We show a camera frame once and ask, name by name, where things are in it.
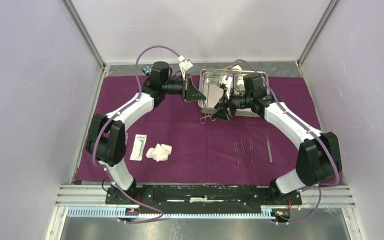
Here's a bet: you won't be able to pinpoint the aluminium corner frame rail right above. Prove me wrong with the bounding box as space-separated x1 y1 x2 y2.
296 0 340 68

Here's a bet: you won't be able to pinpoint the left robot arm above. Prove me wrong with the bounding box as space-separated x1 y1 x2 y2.
85 59 206 204

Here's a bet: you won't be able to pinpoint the steel forceps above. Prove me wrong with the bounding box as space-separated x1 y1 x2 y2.
266 137 273 163

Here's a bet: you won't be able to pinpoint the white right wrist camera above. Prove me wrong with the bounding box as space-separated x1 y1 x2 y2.
217 74 233 99

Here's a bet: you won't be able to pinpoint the thin curved steel tweezers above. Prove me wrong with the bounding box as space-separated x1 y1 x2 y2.
249 140 254 163

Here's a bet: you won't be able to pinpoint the white gauze wad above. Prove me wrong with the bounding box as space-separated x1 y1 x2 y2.
145 143 173 162

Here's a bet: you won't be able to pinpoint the steel left inner pan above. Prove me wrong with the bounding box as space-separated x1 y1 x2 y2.
198 68 229 109

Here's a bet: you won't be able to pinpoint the steel right inner pan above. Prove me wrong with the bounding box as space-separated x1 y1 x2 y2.
233 72 267 93

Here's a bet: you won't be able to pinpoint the steel needle holder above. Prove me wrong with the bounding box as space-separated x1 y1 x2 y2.
240 137 248 164

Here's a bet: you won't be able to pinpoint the purple cloth wrap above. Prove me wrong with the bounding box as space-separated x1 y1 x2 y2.
75 76 321 186

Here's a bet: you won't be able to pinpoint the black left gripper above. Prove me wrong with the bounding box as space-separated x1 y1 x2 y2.
162 74 206 102

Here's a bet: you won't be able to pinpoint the metal mesh instrument tray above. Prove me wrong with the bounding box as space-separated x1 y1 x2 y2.
198 68 274 121

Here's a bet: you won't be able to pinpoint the black blue toy car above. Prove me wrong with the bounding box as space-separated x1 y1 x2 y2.
142 65 152 76

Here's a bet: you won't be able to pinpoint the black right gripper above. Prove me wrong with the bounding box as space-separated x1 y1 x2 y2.
211 87 253 121

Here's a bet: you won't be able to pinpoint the aluminium corner frame rail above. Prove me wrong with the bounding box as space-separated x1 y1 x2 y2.
296 0 340 68
62 0 106 69

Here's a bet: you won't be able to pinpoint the steel pan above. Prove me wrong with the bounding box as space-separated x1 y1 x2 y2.
198 68 229 109
233 72 267 93

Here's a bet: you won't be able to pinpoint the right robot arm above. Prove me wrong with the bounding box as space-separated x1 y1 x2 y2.
213 72 342 204

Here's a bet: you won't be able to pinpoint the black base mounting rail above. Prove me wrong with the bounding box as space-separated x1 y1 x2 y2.
105 184 302 215

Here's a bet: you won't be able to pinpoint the aluminium front frame rail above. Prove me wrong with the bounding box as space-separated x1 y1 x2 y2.
55 185 356 220

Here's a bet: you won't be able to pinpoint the steel hemostat clamp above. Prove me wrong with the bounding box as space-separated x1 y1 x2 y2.
199 100 215 124

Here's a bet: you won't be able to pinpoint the suture packet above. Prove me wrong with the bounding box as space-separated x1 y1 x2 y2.
129 134 147 161

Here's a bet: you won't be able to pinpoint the aluminium corner frame rail left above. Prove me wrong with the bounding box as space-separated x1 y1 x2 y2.
62 0 106 69

